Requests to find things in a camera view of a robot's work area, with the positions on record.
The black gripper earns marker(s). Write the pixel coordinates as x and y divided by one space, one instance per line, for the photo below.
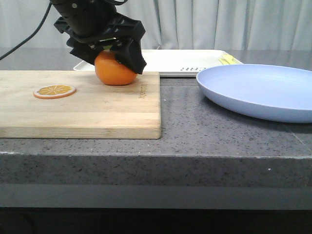
90 21

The whole orange fruit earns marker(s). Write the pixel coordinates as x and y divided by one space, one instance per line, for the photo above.
110 71

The light blue plate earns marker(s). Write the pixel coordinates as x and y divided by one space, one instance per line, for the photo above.
274 93

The white rectangular tray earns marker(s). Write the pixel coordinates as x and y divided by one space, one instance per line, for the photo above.
181 63

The wooden cutting board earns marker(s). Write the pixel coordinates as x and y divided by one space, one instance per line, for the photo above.
95 110

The grey curtain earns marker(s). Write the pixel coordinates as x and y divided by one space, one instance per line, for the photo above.
180 24

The orange slice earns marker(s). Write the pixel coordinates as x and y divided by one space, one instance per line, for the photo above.
54 91

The yellow peeled banana piece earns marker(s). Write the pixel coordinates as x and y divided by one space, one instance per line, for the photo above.
227 59

